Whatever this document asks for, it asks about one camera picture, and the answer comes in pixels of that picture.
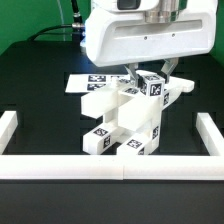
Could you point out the white right fence bar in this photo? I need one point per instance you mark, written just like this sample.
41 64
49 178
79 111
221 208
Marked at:
210 134

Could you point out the white chair seat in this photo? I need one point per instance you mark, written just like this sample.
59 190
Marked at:
142 124

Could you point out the white marker sheet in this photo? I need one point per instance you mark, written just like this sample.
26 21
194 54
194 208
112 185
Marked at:
82 83

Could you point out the white fence bar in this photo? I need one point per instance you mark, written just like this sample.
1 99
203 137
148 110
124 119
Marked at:
111 167
8 125
210 134

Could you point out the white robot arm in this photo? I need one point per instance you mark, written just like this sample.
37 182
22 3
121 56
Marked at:
154 11

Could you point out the white tagged cube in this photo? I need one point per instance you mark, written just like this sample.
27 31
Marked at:
152 85

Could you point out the white left fence bar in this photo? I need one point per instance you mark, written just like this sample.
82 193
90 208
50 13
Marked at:
8 125

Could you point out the white front fence bar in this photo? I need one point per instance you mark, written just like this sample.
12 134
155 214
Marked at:
111 167

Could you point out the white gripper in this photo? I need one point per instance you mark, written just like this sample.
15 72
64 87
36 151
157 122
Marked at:
114 39

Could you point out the white chair back frame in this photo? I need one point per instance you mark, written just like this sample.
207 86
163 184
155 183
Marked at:
126 98

